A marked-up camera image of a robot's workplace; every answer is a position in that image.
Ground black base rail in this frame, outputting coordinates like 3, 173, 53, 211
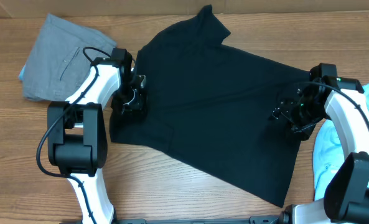
113, 212, 292, 224

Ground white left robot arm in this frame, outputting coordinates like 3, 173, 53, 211
39, 48, 147, 223

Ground light blue cloth under trousers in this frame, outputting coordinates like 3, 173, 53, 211
18, 66, 26, 81

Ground black t-shirt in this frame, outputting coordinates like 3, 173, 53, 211
110, 5, 309, 207

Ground grey folded trousers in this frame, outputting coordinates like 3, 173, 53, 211
22, 14, 116, 101

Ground light blue t-shirt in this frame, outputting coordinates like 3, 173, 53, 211
313, 84, 369, 200

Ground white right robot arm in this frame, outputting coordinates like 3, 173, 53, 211
269, 63, 369, 223

